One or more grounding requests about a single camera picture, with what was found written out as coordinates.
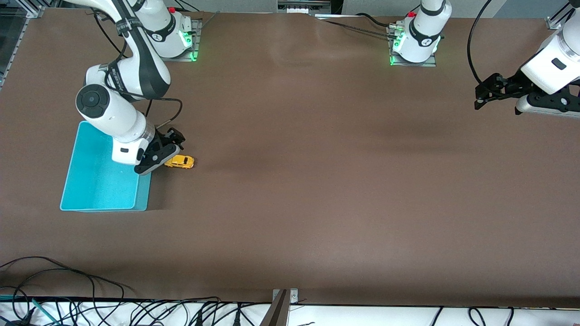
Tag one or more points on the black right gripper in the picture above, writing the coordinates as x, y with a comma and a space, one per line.
164, 137

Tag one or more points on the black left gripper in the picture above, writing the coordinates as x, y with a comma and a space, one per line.
515, 83

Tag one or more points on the yellow beetle toy car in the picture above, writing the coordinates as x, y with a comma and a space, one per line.
181, 161

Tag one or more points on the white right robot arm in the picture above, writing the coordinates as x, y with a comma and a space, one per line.
108, 113

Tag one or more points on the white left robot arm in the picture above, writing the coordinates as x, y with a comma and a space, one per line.
423, 36

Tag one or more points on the aluminium corner profile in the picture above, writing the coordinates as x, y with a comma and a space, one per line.
553, 20

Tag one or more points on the teal plastic bin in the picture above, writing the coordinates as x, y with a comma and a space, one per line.
99, 190

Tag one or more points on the black power plug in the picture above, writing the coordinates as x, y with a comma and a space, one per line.
236, 318
199, 318

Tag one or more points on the white flat strip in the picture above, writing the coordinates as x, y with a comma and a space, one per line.
335, 16

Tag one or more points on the grey metal pole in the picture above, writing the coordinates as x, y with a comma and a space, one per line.
277, 314

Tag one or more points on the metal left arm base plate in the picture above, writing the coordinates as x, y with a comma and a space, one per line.
412, 64

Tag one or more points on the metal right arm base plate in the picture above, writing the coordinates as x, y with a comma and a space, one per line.
197, 36

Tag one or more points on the aluminium frame profile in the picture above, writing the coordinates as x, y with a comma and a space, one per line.
31, 13

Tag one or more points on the small metal bracket plate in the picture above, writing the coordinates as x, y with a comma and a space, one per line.
293, 296

